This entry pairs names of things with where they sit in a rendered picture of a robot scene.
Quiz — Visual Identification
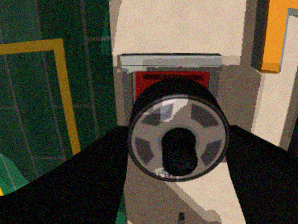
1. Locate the black wheel with grey hub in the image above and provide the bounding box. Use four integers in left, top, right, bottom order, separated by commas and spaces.
126, 77, 230, 183

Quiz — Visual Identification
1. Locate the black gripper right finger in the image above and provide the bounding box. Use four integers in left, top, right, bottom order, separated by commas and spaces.
225, 125, 298, 224

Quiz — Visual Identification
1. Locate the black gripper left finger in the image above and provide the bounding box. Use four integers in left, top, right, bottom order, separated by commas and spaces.
0, 125, 128, 224

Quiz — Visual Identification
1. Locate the yellow tape outline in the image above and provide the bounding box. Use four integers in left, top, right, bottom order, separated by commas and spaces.
0, 39, 81, 156

